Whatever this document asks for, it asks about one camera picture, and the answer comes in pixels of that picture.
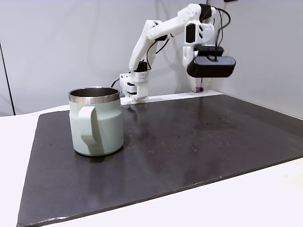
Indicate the purple pen grip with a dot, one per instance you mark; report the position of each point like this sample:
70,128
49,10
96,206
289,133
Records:
199,89

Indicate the dark grey table mat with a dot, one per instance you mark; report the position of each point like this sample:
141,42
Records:
165,165

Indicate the pale green steel-rimmed mug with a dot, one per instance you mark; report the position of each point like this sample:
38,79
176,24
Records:
106,127

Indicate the black oval camera box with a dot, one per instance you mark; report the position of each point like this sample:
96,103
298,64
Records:
210,67

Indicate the black wall fixture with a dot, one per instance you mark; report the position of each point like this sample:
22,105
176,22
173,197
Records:
230,1

